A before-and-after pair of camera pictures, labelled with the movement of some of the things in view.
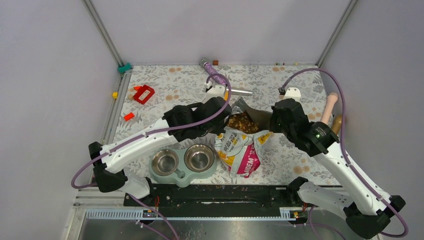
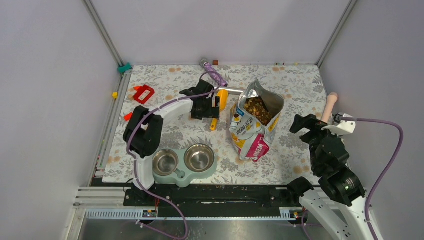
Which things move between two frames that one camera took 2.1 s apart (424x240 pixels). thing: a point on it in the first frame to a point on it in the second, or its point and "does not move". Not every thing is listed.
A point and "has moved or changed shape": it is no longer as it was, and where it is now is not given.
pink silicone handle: x=331 y=100 does not move
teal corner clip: x=122 y=69 does not move
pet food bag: x=247 y=134 has moved or changed shape
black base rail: x=217 y=200 does not move
